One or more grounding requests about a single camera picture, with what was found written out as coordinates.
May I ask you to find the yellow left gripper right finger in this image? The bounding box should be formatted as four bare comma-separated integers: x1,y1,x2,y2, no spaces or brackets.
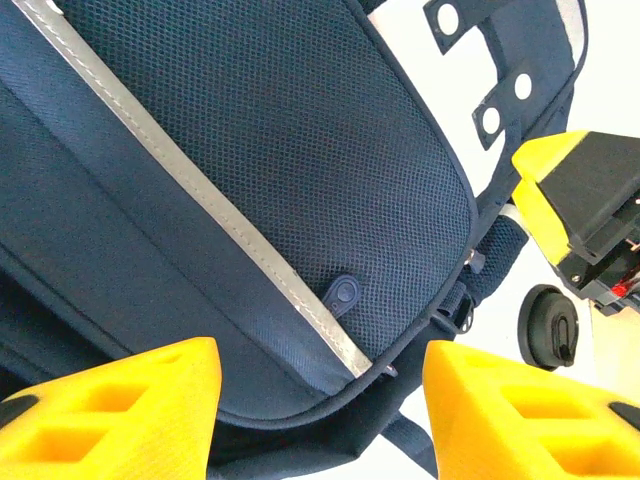
422,339,640,480

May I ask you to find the black round disc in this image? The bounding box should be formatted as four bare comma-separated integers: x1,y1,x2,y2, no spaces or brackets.
517,283,581,372

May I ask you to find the navy blue backpack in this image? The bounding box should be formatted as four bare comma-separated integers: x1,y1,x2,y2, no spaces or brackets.
0,0,591,480

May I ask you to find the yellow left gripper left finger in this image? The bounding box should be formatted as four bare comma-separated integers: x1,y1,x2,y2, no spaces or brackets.
0,337,224,480

